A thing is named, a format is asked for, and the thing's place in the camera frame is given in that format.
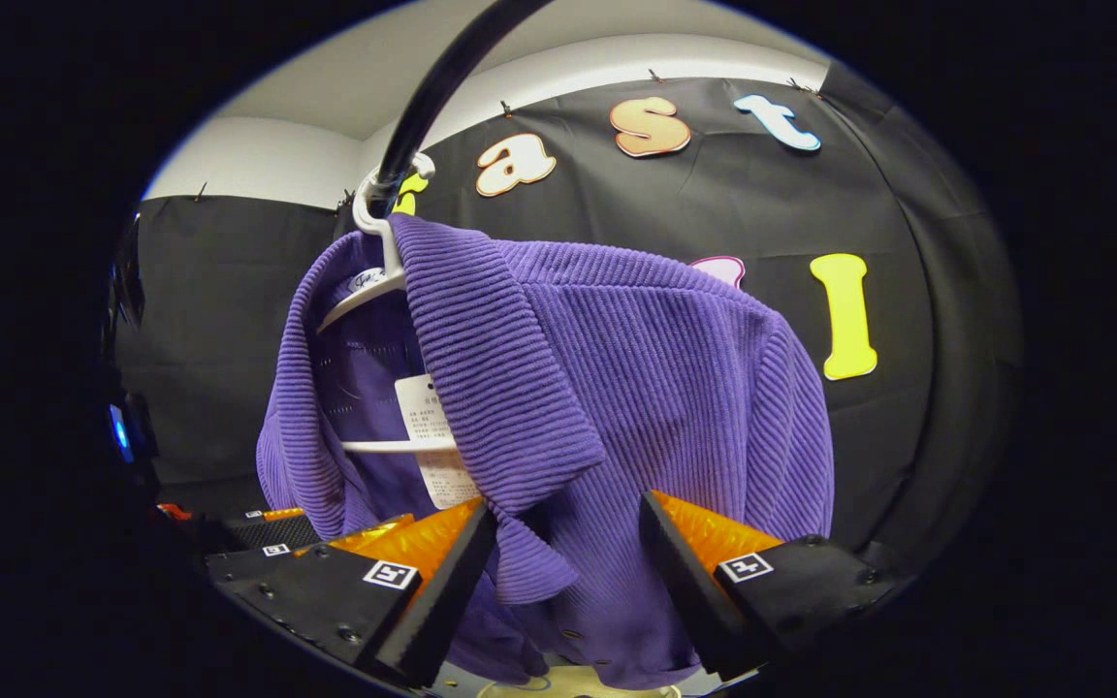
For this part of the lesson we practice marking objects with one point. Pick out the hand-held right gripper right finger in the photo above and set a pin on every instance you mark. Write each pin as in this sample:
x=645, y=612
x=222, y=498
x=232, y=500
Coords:
x=689, y=591

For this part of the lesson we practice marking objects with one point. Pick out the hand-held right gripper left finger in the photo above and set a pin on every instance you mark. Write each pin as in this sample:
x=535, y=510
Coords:
x=432, y=601

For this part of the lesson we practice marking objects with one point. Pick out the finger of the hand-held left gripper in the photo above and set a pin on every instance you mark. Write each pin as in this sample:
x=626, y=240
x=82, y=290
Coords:
x=365, y=533
x=277, y=533

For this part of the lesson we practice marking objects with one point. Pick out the purple ribbed jacket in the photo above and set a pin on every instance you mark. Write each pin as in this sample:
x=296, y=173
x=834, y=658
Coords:
x=636, y=388

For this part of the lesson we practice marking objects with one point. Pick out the white plastic clothes hanger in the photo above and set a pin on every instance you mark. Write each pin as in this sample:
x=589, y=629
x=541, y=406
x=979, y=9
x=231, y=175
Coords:
x=390, y=254

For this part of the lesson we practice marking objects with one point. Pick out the black backdrop cloth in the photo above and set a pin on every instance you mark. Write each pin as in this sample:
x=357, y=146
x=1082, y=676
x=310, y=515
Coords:
x=714, y=194

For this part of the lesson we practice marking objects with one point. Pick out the black garment rack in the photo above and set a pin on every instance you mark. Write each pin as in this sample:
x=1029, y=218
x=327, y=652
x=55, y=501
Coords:
x=442, y=82

